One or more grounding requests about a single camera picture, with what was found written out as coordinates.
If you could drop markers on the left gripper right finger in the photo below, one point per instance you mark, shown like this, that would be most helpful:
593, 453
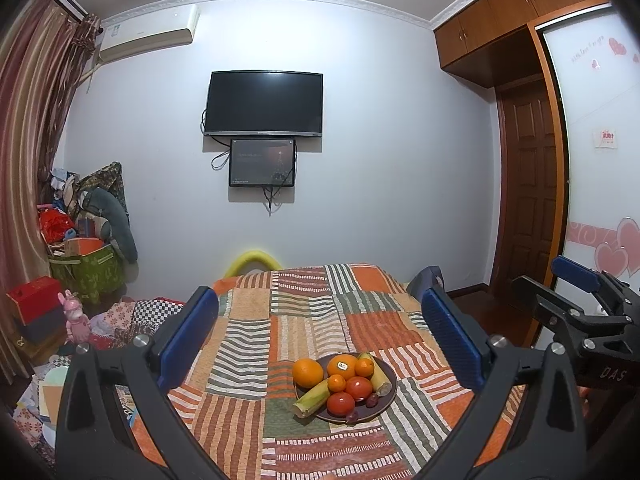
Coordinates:
547, 439

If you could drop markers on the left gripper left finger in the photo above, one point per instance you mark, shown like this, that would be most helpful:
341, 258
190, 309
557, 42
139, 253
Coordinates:
93, 439

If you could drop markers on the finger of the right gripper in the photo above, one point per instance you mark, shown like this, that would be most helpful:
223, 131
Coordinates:
560, 315
610, 292

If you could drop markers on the dark red plum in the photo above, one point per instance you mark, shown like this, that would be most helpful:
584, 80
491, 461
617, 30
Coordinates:
372, 400

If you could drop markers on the big red tomato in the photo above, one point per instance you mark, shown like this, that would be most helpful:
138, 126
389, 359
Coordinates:
340, 404

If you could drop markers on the green-yellow sugarcane piece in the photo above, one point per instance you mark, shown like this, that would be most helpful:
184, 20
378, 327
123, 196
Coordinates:
310, 401

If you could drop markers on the small orange mandarin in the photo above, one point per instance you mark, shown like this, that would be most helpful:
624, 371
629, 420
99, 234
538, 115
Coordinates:
364, 367

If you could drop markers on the pink rabbit toy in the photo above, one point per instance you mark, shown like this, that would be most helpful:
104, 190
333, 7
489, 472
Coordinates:
77, 324

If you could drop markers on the brown wooden door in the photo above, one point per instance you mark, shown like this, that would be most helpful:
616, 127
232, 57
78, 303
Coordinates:
528, 176

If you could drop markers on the purple bag beside bed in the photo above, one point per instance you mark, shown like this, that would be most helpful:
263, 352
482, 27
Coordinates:
425, 279

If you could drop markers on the striped patchwork bedspread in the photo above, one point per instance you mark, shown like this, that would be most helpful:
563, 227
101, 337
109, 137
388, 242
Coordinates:
237, 398

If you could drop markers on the red gift box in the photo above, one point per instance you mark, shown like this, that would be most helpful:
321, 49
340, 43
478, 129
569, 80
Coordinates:
34, 299

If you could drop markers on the dark purple round plate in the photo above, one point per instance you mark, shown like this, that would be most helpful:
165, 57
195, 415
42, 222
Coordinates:
361, 413

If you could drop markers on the green storage box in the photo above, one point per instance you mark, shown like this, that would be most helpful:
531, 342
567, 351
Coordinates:
90, 277

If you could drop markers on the large orange with sticker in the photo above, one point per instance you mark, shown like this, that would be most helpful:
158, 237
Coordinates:
342, 364

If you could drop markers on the white wardrobe sliding door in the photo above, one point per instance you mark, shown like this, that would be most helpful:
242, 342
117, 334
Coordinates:
595, 60

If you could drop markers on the grey plush toy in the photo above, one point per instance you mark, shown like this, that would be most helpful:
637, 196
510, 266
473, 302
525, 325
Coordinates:
105, 205

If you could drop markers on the large plain orange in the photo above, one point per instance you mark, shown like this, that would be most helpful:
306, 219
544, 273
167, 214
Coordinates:
307, 373

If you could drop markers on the wooden overhead cabinet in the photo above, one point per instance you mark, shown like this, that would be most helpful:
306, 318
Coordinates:
488, 42

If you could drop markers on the camouflage pillow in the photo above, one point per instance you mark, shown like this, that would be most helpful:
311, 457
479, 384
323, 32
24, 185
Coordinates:
109, 178

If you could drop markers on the striped red curtain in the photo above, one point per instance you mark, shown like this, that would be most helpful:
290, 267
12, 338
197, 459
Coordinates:
43, 56

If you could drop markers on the white air conditioner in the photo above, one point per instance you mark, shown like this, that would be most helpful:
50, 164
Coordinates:
157, 30

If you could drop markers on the small wall monitor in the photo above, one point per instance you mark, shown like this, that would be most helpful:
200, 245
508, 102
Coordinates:
262, 163

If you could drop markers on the black wall television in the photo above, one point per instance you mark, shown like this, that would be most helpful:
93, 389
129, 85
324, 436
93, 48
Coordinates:
264, 102

